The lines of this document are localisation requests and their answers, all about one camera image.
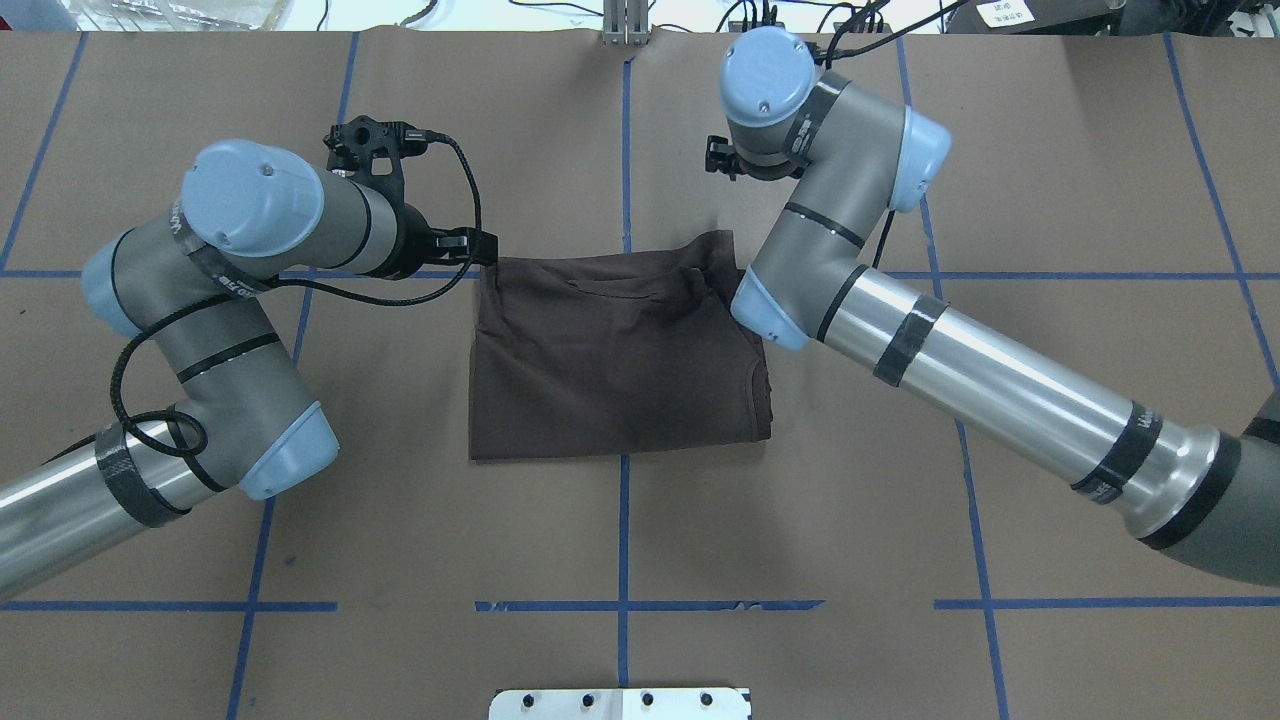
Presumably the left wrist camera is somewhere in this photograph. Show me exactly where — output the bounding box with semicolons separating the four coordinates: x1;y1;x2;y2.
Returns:
323;115;445;205

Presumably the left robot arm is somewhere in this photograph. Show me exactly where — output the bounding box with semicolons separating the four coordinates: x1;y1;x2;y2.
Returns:
3;117;497;600

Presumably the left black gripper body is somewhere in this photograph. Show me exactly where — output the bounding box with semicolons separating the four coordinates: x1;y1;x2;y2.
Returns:
385;202;438;279

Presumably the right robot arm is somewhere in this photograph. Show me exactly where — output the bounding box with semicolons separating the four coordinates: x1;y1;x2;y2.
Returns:
719;26;1279;587

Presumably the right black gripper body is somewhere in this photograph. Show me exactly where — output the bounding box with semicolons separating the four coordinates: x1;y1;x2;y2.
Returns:
735;150;805;182

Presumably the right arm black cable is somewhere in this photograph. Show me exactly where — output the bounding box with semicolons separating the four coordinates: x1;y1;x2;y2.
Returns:
820;0;977;272

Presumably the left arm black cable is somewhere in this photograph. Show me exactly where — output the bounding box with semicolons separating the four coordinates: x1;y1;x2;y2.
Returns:
110;129;483;456

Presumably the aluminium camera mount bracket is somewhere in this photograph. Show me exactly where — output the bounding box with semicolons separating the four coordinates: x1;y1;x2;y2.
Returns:
600;0;652;47

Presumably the dark brown t-shirt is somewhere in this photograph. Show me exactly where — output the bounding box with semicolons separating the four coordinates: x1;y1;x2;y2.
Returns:
468;231;773;462

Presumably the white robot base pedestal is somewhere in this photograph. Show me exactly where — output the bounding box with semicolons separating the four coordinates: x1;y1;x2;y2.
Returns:
488;685;753;719

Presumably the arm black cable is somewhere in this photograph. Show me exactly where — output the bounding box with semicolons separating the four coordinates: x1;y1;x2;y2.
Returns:
110;129;483;456
820;0;977;272

